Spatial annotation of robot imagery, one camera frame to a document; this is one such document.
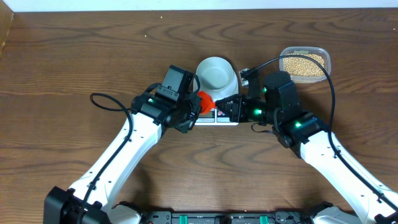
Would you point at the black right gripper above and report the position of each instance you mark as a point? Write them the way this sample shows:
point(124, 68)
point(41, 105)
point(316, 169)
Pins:
point(239, 102)

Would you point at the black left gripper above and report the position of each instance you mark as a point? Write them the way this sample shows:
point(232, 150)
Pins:
point(194, 101)

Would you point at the orange plastic measuring scoop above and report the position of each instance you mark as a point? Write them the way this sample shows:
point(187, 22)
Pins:
point(207, 103)

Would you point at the soybeans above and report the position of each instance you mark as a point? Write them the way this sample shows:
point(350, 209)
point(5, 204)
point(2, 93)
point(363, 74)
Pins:
point(297, 66)

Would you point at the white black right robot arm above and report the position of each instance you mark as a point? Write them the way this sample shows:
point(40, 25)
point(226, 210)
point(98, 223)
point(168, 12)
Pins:
point(311, 140)

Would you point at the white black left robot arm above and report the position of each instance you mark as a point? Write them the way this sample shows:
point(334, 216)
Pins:
point(91, 199)

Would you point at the white digital kitchen scale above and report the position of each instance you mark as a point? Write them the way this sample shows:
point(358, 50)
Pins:
point(211, 119)

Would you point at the grey round bowl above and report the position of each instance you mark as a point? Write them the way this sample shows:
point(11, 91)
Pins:
point(216, 76)

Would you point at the clear plastic container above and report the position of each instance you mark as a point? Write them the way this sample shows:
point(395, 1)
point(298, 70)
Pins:
point(318, 54)

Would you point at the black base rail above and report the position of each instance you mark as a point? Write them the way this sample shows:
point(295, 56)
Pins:
point(278, 217)

